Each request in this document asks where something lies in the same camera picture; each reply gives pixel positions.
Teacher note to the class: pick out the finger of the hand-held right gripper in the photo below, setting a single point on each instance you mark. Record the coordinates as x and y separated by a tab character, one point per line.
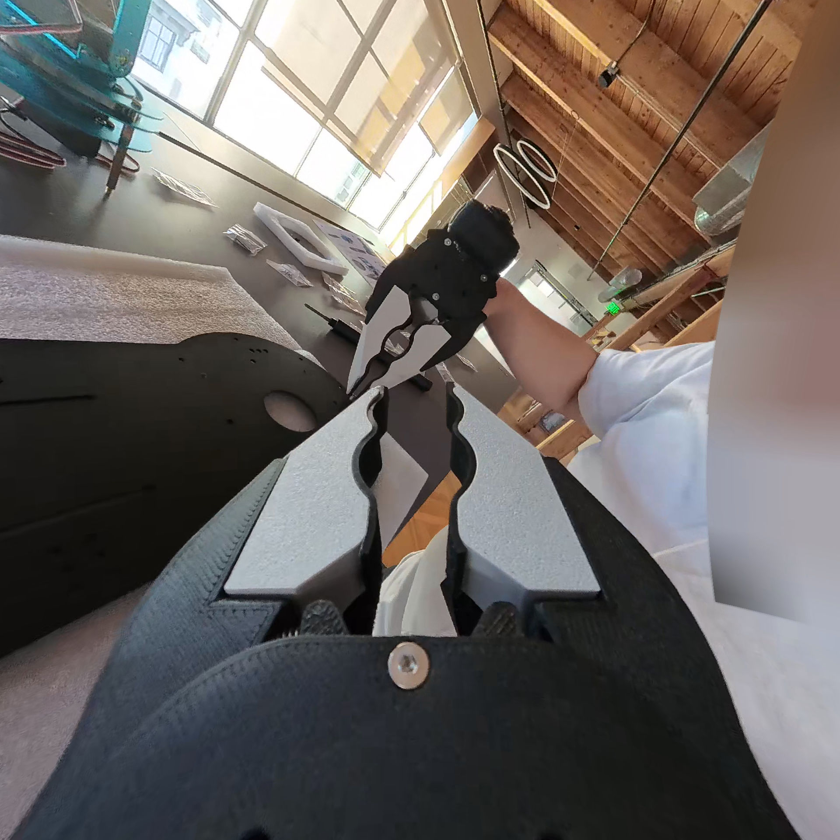
423	348
384	315

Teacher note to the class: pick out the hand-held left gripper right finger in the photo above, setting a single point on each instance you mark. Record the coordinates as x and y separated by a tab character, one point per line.
525	518

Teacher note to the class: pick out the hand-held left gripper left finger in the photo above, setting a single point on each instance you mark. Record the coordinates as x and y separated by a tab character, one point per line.
308	518

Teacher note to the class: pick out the black screwdriver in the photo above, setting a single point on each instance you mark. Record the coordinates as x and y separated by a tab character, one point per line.
348	328

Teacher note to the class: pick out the blue toy robot arm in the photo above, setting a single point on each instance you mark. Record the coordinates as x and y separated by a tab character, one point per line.
65	79

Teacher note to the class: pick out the person's right forearm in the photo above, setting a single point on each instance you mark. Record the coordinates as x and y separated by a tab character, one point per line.
544	354

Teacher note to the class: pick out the printed instruction booklet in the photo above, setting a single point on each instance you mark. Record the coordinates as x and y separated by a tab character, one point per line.
358	249

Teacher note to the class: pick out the person's white shirt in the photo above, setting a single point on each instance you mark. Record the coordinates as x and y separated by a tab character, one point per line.
656	492

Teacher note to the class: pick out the green exit sign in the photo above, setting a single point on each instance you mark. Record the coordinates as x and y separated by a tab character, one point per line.
613	307

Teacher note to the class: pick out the scattered small clear parts bags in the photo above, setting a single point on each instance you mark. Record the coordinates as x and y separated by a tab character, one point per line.
246	239

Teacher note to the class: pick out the large window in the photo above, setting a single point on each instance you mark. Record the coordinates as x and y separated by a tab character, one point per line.
315	79

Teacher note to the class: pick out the white foam sheet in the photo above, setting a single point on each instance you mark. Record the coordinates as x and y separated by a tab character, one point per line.
131	289

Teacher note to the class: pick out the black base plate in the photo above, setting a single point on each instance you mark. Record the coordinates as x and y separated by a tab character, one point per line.
131	459

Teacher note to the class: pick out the ceiling security camera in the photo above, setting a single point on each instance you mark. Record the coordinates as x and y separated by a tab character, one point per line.
608	74

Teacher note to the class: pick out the metal ventilation duct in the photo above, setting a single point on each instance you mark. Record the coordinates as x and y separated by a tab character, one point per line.
728	190

